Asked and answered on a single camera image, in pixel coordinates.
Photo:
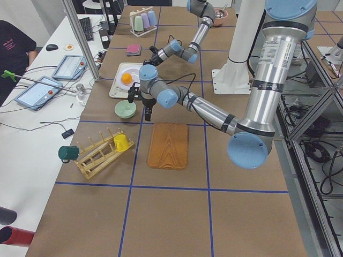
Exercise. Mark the small black device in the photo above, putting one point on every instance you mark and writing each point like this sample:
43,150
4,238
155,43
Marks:
67,133

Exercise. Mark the green tipped metal rod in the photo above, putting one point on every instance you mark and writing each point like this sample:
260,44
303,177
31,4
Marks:
13,76

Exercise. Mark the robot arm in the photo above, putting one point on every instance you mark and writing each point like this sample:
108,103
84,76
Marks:
261,52
181,32

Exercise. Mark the blue teach pendant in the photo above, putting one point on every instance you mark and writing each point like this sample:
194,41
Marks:
38,94
70,68

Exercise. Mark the yellow mug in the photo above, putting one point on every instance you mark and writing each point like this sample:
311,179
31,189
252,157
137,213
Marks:
121,143

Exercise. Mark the person in black shirt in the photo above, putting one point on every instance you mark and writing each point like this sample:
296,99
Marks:
18,50

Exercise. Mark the green tumbler cup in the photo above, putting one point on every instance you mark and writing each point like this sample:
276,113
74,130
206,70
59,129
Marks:
138,24

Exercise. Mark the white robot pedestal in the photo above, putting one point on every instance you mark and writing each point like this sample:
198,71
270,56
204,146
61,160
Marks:
233,77

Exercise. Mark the white round plate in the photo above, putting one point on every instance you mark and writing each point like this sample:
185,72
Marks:
135,77

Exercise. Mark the purple tumbler cup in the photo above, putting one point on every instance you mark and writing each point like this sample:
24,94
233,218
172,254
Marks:
145,19

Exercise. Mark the white cup rack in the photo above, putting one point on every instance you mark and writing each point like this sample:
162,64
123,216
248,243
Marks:
138,13

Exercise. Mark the pink folded cloth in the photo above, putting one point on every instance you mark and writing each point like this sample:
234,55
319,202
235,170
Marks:
133,48

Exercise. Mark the wooden cutting board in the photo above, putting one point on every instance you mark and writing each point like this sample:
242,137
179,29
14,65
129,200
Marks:
169,146

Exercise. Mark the red cylinder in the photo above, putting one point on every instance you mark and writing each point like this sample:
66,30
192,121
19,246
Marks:
16,236

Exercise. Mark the aluminium frame post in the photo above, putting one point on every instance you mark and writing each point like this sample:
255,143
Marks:
80,37

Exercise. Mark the cream bear tray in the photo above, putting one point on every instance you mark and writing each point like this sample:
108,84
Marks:
116,91

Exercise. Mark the far blue teach pendant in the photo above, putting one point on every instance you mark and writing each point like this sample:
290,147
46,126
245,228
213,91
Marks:
70,68

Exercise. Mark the blue tumbler cup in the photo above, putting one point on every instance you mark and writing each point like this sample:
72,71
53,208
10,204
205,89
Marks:
152,18

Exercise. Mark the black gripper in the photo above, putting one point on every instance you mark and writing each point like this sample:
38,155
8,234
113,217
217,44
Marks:
148,103
150,61

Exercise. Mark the dark green mug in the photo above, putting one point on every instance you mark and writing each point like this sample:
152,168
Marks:
68,153

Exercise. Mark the black computer mouse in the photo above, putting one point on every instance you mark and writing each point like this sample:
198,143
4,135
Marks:
51,47

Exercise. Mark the black keyboard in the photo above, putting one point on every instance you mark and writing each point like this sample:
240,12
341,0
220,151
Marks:
87,28

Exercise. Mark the orange fruit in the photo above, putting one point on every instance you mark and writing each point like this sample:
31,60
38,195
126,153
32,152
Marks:
126,78

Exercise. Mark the wooden mug rack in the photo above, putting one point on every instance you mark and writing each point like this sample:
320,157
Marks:
98,155

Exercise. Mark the near blue teach pendant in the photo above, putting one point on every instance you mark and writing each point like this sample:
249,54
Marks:
38,94

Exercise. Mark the green ceramic bowl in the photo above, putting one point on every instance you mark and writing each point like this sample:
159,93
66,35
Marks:
124,109

